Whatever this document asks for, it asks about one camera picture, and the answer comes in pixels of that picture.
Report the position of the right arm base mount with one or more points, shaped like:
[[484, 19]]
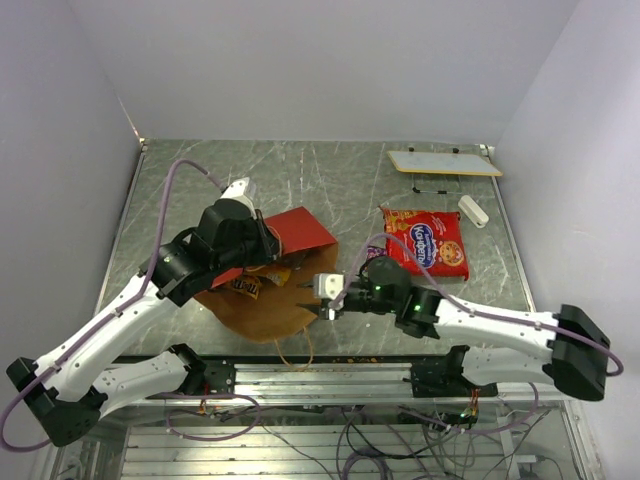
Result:
[[441, 376]]

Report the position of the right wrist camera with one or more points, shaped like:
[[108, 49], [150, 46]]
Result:
[[327, 286]]

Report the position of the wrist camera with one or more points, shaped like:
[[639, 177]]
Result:
[[327, 286], [243, 191]]

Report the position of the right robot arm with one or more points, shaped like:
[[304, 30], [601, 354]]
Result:
[[565, 349]]

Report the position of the black marker pen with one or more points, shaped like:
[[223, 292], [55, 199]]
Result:
[[426, 191]]

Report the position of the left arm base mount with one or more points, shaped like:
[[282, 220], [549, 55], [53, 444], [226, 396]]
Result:
[[217, 377]]

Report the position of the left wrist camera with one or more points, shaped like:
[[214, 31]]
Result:
[[243, 191]]

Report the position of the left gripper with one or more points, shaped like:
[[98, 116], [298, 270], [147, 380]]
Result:
[[267, 242]]

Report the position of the purple snack packet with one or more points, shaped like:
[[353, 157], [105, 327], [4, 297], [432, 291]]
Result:
[[375, 251]]

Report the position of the red candy snack bag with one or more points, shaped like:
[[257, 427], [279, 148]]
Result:
[[433, 237]]

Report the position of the small whiteboard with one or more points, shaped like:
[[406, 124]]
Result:
[[442, 164]]

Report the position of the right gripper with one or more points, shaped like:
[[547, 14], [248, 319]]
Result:
[[320, 309]]

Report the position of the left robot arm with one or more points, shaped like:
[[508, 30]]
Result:
[[69, 389]]

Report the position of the aluminium frame rail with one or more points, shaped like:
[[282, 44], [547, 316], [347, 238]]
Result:
[[330, 383]]

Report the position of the yellow m&m's packet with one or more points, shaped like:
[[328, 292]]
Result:
[[254, 280]]

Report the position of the red paper bag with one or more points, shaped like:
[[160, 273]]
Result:
[[265, 304]]

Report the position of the white whiteboard eraser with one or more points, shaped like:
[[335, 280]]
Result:
[[468, 206]]

